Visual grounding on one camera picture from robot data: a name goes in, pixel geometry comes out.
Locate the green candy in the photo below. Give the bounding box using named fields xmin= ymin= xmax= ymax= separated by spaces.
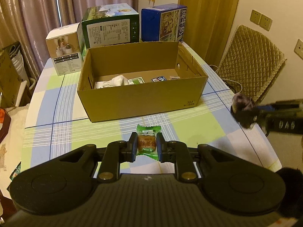
xmin=137 ymin=124 xmax=161 ymax=160

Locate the quilted beige chair cushion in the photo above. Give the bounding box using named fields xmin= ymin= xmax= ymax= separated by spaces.
xmin=217 ymin=25 xmax=287 ymax=102

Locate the checkered blue green tablecloth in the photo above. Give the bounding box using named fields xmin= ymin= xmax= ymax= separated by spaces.
xmin=21 ymin=43 xmax=281 ymax=171

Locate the open brown cardboard box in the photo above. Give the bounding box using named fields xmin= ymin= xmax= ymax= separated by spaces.
xmin=77 ymin=42 xmax=208 ymax=122

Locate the white crumpled item in box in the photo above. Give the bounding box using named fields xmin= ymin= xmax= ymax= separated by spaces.
xmin=94 ymin=75 xmax=129 ymax=89

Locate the blue small packet in box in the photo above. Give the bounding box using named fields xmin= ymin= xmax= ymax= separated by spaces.
xmin=151 ymin=76 xmax=166 ymax=82

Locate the green packet in box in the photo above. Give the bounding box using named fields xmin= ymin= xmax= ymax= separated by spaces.
xmin=128 ymin=77 xmax=144 ymax=85

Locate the wooden door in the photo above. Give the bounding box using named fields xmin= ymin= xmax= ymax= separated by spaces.
xmin=179 ymin=0 xmax=239 ymax=66

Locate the white humidifier product box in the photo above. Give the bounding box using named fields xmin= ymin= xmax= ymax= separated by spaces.
xmin=46 ymin=23 xmax=84 ymax=76

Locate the brown cardboard box on floor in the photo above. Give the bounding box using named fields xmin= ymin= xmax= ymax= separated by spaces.
xmin=0 ymin=50 xmax=27 ymax=108

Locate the blue milk carton box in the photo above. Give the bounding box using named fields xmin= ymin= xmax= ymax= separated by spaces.
xmin=141 ymin=3 xmax=187 ymax=42

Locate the green milk carton box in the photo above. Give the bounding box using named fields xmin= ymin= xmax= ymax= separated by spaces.
xmin=81 ymin=3 xmax=140 ymax=49

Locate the white laundry basket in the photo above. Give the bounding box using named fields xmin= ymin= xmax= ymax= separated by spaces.
xmin=9 ymin=42 xmax=36 ymax=93

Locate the pink beige curtain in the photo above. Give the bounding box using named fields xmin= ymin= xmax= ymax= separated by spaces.
xmin=1 ymin=0 xmax=138 ymax=79

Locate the white cable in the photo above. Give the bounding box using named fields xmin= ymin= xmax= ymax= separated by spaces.
xmin=209 ymin=65 xmax=244 ymax=95

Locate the double wall socket plate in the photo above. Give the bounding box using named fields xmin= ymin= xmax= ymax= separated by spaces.
xmin=250 ymin=10 xmax=272 ymax=31

